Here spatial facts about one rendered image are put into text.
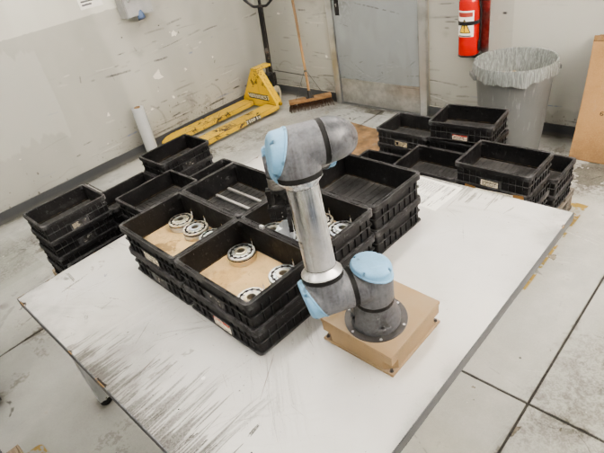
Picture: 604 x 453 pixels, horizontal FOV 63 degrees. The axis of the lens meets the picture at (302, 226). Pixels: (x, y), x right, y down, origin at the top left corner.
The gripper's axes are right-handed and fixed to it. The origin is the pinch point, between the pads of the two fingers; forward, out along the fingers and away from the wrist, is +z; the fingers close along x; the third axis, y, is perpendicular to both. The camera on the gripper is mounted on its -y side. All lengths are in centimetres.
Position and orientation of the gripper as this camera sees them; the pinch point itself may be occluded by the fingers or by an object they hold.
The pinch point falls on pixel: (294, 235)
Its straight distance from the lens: 182.0
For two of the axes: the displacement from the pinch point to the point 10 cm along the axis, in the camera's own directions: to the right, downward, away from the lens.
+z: 1.6, 8.8, 4.5
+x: 0.0, 4.6, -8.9
